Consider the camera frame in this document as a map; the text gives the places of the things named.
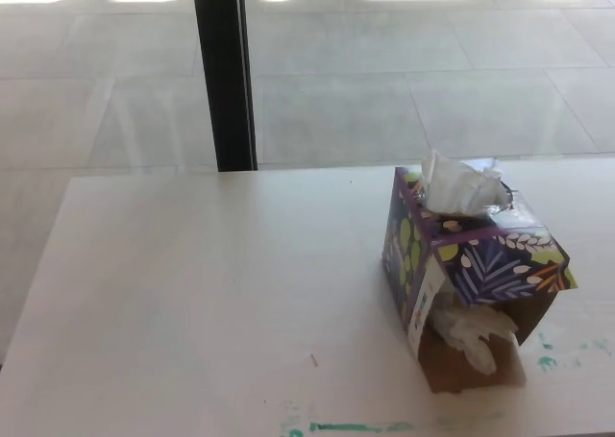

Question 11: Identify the white pulled tissue sheet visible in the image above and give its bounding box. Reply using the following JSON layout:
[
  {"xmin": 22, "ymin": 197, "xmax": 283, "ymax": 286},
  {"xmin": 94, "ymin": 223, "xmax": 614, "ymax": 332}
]
[{"xmin": 420, "ymin": 149, "xmax": 511, "ymax": 217}]

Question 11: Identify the purple floral tissue box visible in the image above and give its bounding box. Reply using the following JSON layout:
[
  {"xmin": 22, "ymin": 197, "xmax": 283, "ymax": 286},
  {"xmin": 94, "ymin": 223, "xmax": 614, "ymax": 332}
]
[{"xmin": 381, "ymin": 164, "xmax": 577, "ymax": 395}]

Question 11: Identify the white tissues spilling from box side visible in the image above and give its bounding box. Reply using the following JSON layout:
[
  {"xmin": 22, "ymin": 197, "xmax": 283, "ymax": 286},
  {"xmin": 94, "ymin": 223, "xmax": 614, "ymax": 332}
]
[{"xmin": 429, "ymin": 303, "xmax": 522, "ymax": 376}]

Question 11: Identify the black window frame post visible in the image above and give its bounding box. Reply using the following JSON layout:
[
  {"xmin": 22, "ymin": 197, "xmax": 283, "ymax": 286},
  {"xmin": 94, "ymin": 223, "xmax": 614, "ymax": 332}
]
[{"xmin": 191, "ymin": 0, "xmax": 259, "ymax": 173}]

